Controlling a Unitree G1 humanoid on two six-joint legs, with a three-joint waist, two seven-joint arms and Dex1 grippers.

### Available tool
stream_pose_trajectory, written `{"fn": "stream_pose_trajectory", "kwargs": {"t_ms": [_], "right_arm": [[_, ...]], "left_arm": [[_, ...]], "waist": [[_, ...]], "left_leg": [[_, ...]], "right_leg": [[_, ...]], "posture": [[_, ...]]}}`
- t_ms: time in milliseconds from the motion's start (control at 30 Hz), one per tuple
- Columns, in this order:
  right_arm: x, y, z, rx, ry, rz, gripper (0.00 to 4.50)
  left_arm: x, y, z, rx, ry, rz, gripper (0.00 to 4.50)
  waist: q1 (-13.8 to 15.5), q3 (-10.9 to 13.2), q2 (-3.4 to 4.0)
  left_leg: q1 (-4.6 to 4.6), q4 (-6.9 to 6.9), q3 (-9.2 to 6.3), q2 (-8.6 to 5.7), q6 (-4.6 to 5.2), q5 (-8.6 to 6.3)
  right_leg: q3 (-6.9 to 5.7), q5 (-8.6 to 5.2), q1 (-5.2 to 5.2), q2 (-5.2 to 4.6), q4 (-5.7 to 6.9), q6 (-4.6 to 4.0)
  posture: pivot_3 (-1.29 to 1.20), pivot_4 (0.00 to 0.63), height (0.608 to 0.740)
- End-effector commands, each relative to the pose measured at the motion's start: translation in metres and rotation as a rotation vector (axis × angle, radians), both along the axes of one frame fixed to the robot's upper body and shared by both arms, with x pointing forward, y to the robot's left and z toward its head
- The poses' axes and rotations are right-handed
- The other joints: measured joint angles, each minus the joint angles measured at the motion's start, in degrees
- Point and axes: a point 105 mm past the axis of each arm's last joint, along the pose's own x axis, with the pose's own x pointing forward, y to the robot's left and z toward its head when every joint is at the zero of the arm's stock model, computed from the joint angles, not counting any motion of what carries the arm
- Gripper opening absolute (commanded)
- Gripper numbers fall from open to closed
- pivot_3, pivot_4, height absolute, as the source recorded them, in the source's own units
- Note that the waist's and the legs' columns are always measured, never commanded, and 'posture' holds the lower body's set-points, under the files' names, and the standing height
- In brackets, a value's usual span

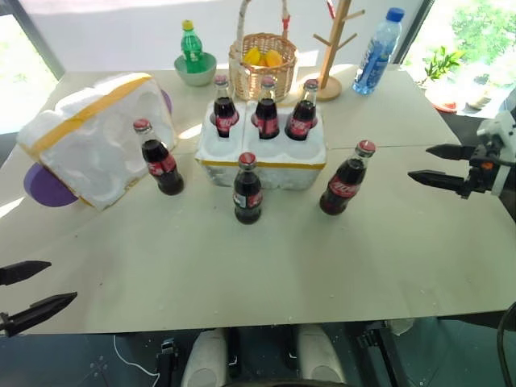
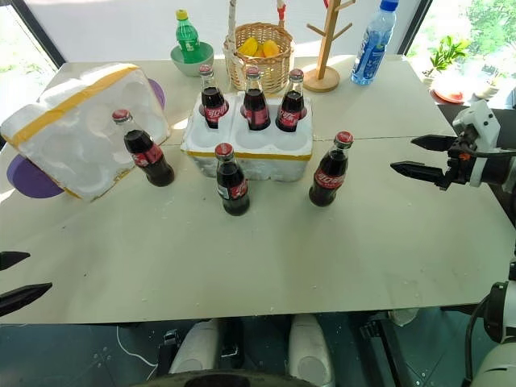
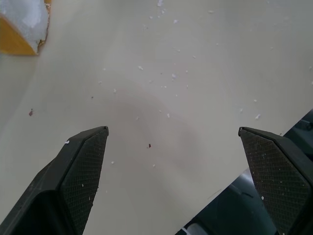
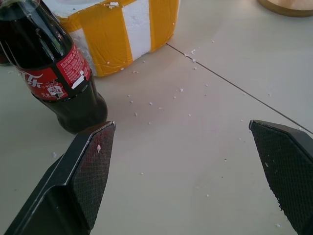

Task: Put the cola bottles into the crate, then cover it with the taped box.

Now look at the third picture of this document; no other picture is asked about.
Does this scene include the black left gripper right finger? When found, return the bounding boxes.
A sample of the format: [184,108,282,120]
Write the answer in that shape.
[238,126,313,235]

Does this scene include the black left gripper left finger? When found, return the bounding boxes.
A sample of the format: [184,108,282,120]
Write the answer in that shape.
[0,126,110,235]

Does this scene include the white foam box with yellow tape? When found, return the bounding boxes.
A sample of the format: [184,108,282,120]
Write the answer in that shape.
[0,0,52,56]

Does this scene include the dark robot body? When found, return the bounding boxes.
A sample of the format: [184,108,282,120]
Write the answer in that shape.
[175,107,313,235]

